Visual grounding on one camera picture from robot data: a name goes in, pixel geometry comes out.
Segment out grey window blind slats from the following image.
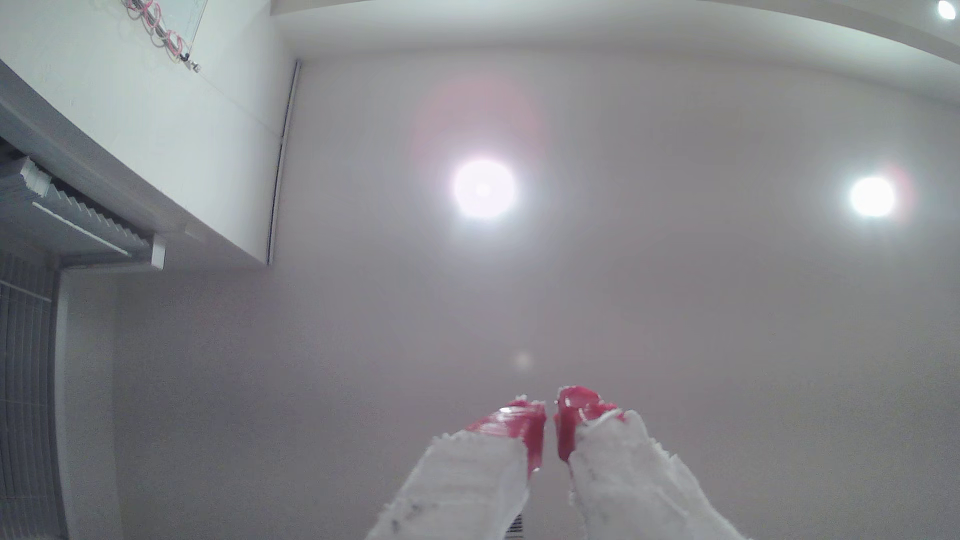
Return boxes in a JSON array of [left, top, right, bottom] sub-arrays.
[[0, 251, 63, 540]]

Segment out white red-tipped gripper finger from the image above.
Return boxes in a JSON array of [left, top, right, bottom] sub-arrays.
[[555, 385, 753, 540], [366, 396, 548, 540]]

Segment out red and white cable bundle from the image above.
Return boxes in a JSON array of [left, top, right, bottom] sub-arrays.
[[123, 0, 202, 74]]

